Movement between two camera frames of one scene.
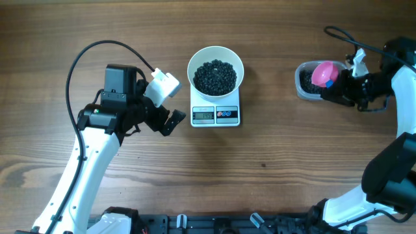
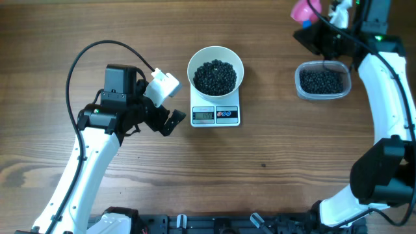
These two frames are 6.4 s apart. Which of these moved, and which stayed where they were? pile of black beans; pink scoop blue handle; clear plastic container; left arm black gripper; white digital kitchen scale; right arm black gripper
Moved: pink scoop blue handle; right arm black gripper
Stayed: left arm black gripper; pile of black beans; white digital kitchen scale; clear plastic container
